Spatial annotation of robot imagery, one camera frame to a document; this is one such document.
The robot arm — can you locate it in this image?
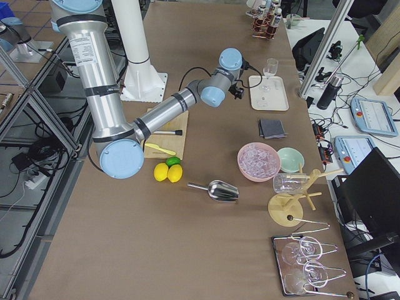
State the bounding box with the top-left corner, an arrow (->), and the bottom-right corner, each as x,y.
50,1 -> 243,179

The teach pendant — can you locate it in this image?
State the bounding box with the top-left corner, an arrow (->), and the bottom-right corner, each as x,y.
351,97 -> 398,137
334,136 -> 376,175

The upper teach pendant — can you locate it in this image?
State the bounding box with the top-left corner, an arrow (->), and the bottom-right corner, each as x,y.
351,97 -> 398,137

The white support column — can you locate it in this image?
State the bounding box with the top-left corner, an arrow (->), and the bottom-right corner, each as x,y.
112,0 -> 168,103

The yellow plastic knife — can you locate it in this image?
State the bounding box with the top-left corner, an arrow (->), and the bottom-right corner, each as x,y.
144,143 -> 176,156

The copper wire bottle basket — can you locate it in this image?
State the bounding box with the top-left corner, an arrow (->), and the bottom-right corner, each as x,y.
246,0 -> 283,39

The lower teach pendant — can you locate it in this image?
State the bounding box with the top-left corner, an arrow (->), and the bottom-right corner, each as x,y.
334,136 -> 376,175

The bamboo cutting board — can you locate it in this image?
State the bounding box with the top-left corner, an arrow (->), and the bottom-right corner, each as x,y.
147,111 -> 189,159

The clear wine glass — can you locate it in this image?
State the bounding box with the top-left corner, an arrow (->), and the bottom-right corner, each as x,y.
260,58 -> 279,92

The steel muddler black tip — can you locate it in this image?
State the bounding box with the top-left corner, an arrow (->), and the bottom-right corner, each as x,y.
152,129 -> 183,136

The black computer monitor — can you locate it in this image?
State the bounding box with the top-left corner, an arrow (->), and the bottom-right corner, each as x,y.
331,147 -> 399,256

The wooden cup tree stand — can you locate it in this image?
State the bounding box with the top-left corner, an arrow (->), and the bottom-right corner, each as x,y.
267,167 -> 344,227

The yellow lemon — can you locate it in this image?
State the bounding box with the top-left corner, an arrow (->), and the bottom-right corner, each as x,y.
167,164 -> 183,183
153,162 -> 169,182

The hanging wine glass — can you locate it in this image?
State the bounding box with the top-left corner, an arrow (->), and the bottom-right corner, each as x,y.
281,236 -> 338,265
283,261 -> 347,297

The upper yellow lemon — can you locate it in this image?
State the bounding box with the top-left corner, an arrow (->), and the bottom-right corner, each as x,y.
153,162 -> 169,182

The cream rabbit serving tray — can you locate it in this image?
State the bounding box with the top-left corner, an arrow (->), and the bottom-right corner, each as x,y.
249,76 -> 289,111

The clear glass jar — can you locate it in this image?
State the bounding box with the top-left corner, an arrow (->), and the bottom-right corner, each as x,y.
272,173 -> 309,194

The folded grey cloth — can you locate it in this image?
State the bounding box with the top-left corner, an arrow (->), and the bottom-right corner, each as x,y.
258,119 -> 286,139

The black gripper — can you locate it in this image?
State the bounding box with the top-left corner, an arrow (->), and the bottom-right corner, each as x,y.
228,83 -> 244,99

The green ceramic bowl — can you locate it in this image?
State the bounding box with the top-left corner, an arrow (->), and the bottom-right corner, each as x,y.
277,147 -> 305,173

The green lime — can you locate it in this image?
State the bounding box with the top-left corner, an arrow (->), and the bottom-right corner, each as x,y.
166,156 -> 181,168

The steel ice scoop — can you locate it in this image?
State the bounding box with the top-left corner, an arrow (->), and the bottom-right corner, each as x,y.
187,180 -> 239,203

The distant green bowl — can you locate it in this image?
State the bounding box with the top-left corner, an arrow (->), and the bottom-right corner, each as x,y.
285,14 -> 309,29

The pink bowl with ice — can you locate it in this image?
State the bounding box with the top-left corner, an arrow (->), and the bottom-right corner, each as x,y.
237,142 -> 281,183

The lower hanging wine glass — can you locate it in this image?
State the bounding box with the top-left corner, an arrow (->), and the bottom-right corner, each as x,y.
283,261 -> 347,297

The black thermos bottle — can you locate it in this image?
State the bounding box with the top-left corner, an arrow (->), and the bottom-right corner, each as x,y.
317,75 -> 343,110

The upper hanging wine glass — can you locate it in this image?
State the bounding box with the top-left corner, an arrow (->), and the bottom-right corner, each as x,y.
281,236 -> 338,265

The lower yellow lemon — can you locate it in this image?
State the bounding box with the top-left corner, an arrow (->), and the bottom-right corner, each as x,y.
167,164 -> 183,183

